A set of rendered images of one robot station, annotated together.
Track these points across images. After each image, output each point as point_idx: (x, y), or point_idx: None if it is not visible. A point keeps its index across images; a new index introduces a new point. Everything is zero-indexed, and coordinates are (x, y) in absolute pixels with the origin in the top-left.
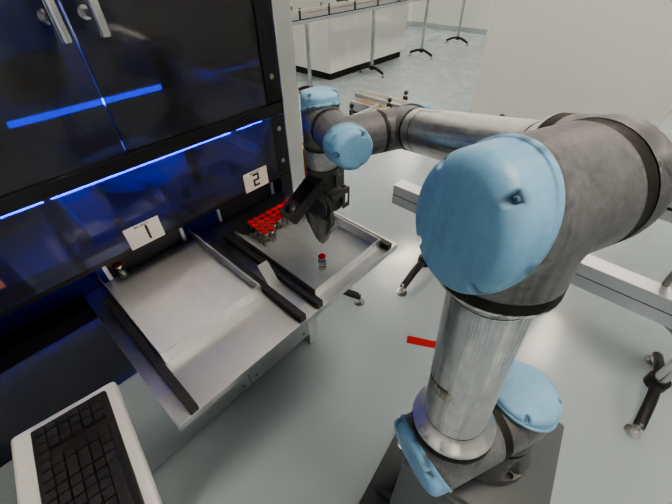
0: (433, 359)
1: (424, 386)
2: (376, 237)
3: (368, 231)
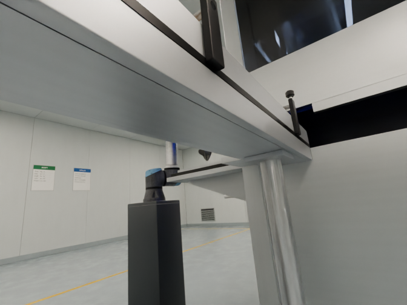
0: (177, 150)
1: (175, 166)
2: (180, 170)
3: (183, 171)
